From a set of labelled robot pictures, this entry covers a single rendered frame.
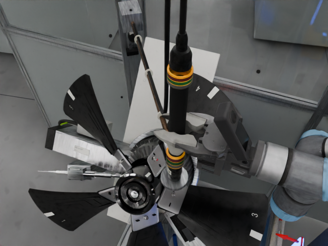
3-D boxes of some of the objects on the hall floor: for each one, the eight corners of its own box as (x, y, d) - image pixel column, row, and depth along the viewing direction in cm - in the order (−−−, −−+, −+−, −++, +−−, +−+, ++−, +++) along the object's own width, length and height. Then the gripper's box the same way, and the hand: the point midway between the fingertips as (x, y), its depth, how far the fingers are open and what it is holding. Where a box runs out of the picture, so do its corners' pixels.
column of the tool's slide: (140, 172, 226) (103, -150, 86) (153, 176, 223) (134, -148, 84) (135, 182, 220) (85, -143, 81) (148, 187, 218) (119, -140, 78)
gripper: (247, 195, 60) (148, 161, 65) (258, 150, 67) (167, 122, 71) (258, 174, 53) (146, 137, 58) (268, 126, 60) (168, 97, 65)
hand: (164, 123), depth 62 cm, fingers closed on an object, 4 cm apart
